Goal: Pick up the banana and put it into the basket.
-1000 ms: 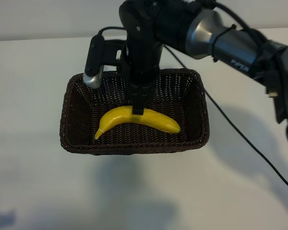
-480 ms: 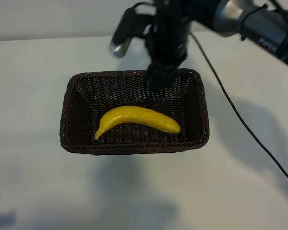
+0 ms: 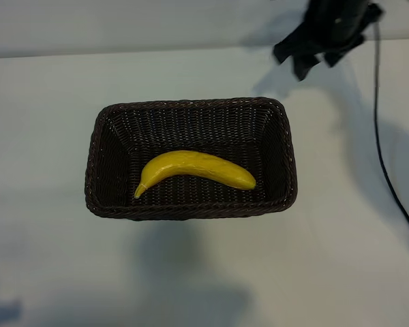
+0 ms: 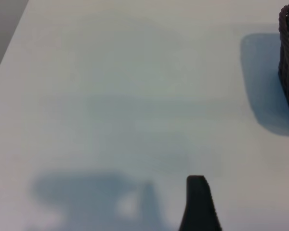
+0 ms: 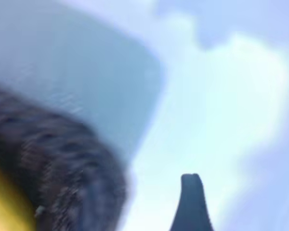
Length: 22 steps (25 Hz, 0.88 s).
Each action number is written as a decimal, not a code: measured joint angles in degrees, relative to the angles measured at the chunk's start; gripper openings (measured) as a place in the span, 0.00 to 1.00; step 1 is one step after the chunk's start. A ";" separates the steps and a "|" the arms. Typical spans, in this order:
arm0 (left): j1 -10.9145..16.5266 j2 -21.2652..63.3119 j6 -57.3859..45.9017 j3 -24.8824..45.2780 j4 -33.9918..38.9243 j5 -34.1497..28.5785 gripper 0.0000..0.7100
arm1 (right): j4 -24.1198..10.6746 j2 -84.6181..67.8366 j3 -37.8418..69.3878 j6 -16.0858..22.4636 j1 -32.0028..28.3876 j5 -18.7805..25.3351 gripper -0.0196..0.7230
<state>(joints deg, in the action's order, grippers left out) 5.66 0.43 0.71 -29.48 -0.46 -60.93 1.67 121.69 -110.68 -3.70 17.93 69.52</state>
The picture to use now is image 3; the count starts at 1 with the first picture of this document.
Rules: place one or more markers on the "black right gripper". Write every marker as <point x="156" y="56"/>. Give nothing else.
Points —
<point x="323" y="46"/>

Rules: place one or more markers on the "dark brown wicker basket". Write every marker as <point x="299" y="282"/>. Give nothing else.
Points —
<point x="197" y="136"/>

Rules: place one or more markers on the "yellow banana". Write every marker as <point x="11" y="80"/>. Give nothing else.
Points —
<point x="197" y="167"/>

